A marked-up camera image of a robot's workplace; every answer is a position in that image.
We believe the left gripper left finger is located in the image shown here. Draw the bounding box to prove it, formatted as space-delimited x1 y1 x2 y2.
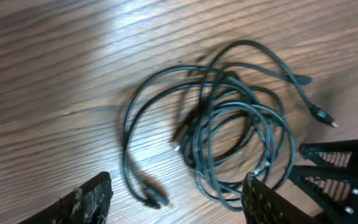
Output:
21 172 113 224

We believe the black usb cable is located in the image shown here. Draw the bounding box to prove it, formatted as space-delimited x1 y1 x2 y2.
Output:
121 39 339 212

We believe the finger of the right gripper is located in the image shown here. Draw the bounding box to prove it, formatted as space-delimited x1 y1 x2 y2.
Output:
288 166 358 223
299 139 358 168

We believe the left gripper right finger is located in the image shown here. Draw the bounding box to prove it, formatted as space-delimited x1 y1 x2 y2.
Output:
241 174 318 224

